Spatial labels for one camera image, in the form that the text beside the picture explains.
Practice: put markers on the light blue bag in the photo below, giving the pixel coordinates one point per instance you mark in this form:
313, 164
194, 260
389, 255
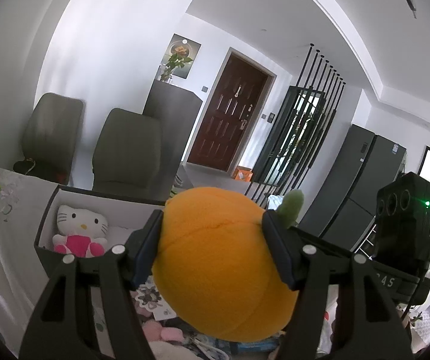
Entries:
277, 202

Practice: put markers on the orange pumpkin plush toy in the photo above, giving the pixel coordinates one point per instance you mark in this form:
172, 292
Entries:
215, 262

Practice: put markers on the printed sticker card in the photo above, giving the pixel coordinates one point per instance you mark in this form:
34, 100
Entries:
149, 294

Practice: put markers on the black storage box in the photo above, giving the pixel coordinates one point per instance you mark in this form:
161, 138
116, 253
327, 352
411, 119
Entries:
50, 266

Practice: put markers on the pink plush toy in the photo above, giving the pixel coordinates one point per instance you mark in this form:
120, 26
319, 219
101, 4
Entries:
162, 332

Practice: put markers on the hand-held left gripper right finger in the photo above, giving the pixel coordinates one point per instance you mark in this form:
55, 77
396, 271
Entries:
280, 255

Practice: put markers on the green plant in vase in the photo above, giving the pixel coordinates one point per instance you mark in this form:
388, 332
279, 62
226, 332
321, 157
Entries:
175, 62

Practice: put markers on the grey dining chair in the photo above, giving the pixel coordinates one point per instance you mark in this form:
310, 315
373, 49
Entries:
126, 153
51, 131

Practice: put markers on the dark framed wall picture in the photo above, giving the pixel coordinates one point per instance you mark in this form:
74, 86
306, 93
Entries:
190, 50

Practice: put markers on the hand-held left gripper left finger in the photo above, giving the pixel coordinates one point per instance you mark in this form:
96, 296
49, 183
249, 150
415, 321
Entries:
145, 255

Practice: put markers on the white cat plush toy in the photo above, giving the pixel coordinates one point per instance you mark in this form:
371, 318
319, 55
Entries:
81, 225

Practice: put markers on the white step ladder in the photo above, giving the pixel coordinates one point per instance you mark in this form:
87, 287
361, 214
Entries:
365, 243

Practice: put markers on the dark grey refrigerator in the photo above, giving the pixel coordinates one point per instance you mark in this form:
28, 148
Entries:
354, 180

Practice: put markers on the orange cardboard box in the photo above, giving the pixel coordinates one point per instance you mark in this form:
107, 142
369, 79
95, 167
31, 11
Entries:
243, 173

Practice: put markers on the black rod partition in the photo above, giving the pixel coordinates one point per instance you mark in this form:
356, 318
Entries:
294, 127

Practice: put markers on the brown door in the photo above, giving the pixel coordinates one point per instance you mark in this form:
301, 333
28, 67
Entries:
226, 120

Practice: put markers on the grey cabinet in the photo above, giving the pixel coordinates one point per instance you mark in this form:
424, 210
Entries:
173, 120

